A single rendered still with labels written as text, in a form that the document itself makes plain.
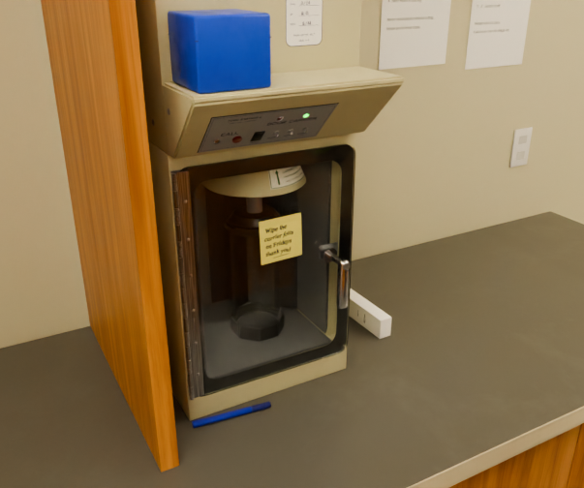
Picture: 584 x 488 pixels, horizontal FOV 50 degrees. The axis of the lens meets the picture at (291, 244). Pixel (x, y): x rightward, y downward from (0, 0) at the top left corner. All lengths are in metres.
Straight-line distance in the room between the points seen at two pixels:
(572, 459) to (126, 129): 1.05
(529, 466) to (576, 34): 1.27
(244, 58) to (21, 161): 0.63
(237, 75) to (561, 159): 1.51
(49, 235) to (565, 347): 1.08
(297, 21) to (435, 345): 0.71
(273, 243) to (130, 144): 0.32
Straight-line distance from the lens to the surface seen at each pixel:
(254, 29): 0.81
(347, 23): 1.00
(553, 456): 1.34
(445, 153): 1.79
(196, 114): 0.80
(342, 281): 1.05
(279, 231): 1.00
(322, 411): 1.14
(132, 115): 0.78
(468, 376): 1.26
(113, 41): 0.77
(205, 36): 0.78
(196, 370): 1.06
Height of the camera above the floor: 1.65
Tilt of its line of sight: 24 degrees down
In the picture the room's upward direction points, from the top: straight up
